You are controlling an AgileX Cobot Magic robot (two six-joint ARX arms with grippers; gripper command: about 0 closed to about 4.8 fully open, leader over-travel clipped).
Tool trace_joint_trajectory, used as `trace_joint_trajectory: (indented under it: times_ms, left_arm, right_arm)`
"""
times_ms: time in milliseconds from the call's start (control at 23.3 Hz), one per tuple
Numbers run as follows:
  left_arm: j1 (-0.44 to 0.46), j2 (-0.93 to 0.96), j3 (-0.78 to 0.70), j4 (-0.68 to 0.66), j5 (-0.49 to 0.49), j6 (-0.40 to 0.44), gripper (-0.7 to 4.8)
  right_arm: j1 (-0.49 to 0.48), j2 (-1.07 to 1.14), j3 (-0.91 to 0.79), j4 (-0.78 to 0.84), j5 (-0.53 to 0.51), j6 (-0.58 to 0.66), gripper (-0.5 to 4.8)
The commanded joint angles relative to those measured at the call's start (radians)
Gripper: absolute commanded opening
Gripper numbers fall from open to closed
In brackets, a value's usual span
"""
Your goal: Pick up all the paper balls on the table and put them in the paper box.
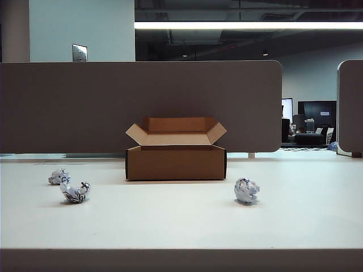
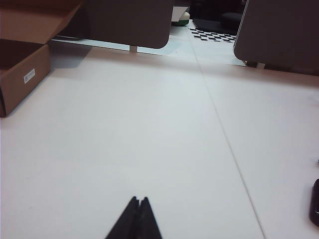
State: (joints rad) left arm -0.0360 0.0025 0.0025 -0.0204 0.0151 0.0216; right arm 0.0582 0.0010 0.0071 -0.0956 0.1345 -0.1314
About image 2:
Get white box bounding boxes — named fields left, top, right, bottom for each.
left=171, top=6, right=189, bottom=23

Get green and white object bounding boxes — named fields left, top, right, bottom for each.
left=173, top=11, right=191, bottom=27

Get grey desk divider panel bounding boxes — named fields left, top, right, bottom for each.
left=58, top=0, right=175, bottom=49
left=233, top=0, right=319, bottom=76

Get brown cardboard box with lid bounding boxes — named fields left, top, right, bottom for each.
left=0, top=0, right=84, bottom=118

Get glossy black rounded object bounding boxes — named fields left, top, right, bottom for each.
left=308, top=177, right=319, bottom=228

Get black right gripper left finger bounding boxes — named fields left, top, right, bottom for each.
left=104, top=196, right=141, bottom=239

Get white divider panel foot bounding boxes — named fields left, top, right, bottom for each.
left=245, top=60, right=266, bottom=70

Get black white checkerboard sheet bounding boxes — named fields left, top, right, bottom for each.
left=187, top=26, right=237, bottom=44

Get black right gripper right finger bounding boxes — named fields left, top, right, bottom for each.
left=136, top=196, right=163, bottom=239

